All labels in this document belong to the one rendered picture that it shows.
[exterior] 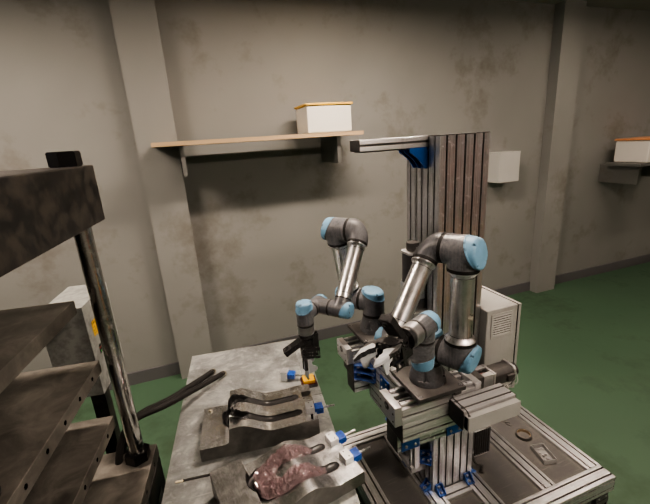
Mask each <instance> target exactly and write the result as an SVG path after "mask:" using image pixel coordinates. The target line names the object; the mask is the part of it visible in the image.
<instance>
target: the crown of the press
mask: <svg viewBox="0 0 650 504"><path fill-rule="evenodd" d="M45 156H46V159H47V163H48V167H50V168H37V169H23V170H8V171H0V277H2V276H4V275H5V274H7V273H9V272H11V271H13V270H14V269H16V268H18V267H20V266H22V265H23V264H25V263H27V262H29V261H31V260H32V259H34V258H36V257H38V256H40V255H41V254H43V253H45V252H47V251H49V250H50V249H52V248H54V247H56V246H58V245H59V244H61V243H63V242H65V241H67V240H68V239H70V238H72V237H74V236H76V235H77V234H79V233H81V232H83V231H85V230H86V229H88V228H90V227H92V226H94V225H95V224H97V223H99V222H101V221H103V220H104V219H105V216H104V212H103V207H102V203H101V199H100V194H99V190H98V186H97V181H96V177H95V172H94V168H93V165H83V162H82V157H81V153H80V151H60V152H46V153H45Z"/></svg>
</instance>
